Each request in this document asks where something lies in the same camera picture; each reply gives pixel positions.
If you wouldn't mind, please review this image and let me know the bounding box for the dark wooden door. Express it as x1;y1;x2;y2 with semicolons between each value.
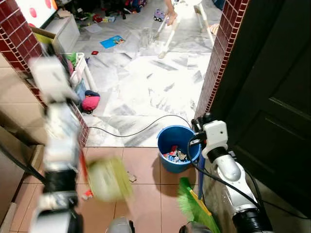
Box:
213;0;311;216

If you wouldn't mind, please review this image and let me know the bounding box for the blue picture book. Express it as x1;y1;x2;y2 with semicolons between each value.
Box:
100;34;126;50

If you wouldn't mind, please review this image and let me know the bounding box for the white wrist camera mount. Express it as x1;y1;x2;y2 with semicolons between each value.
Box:
28;56;79;103
201;120;229;157

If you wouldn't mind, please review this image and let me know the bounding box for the person's bare leg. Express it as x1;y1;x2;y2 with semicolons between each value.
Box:
164;0;178;26

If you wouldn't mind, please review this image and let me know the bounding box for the blue cloth bag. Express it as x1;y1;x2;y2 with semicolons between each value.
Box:
74;80;88;103

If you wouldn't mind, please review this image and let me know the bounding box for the brown cardboard box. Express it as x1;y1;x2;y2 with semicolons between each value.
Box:
31;26;57;50

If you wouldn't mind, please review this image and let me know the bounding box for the white high chair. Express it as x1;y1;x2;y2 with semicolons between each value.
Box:
157;0;215;60

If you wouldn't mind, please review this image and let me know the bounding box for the white toy rack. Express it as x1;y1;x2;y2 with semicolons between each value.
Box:
63;52;98;94

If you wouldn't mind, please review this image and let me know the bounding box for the pink and navy backpack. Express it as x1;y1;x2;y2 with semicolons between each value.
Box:
80;90;102;114

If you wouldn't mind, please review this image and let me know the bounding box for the green broom with blue handle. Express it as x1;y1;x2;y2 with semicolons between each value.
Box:
176;142;221;233

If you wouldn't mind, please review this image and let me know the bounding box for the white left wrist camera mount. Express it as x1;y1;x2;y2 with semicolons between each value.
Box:
28;56;79;103

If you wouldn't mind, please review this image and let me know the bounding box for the flat screen television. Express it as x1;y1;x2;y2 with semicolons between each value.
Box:
15;0;59;29

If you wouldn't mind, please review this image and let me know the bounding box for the grey left robot leg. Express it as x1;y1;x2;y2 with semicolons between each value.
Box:
106;216;136;233

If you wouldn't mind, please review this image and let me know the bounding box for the blue plastic bucket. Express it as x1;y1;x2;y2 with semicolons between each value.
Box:
156;125;201;174

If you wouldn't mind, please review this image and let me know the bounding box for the rubbish in bucket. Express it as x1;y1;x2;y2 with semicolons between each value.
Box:
164;148;191;164

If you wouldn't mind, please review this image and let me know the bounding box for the white television cabinet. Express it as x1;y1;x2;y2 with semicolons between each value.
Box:
46;14;81;54

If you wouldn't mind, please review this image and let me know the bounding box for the grey right robot leg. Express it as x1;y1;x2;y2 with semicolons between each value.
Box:
179;221;212;233

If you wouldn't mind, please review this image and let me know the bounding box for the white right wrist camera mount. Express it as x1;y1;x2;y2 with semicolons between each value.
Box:
201;120;229;157

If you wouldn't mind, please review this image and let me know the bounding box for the black floor cable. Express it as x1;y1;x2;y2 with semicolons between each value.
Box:
87;114;193;138

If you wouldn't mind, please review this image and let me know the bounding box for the grey robot leg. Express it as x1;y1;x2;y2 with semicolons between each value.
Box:
179;221;212;233
106;216;136;233

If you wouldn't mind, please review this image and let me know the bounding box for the small toy car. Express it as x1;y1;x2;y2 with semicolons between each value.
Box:
154;9;166;22

